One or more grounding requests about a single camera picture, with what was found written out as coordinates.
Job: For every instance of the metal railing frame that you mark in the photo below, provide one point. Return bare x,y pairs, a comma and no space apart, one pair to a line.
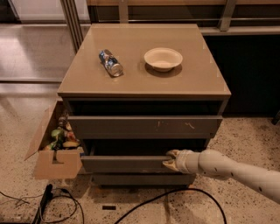
213,17

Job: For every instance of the black power strip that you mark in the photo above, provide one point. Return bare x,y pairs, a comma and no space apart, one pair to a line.
47,195

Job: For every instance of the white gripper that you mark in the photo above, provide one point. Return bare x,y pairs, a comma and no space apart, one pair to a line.
183,161

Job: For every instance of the blue silver soda can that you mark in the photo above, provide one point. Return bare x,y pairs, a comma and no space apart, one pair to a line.
110,63

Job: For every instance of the toy items in box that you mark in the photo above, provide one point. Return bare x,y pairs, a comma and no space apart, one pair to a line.
63,137

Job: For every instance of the dark object at right edge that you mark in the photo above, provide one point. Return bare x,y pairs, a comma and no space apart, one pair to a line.
276,118

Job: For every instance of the cardboard box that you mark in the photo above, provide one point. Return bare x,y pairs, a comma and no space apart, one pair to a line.
51,164

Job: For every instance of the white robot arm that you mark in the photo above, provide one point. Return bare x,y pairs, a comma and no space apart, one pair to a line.
213,164

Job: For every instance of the grey drawer cabinet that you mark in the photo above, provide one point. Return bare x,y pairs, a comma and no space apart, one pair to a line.
194,88

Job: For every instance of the white paper bowl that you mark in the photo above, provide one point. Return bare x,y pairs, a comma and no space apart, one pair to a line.
163,59

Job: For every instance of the grey top drawer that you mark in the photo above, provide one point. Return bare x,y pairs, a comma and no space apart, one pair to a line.
145,127

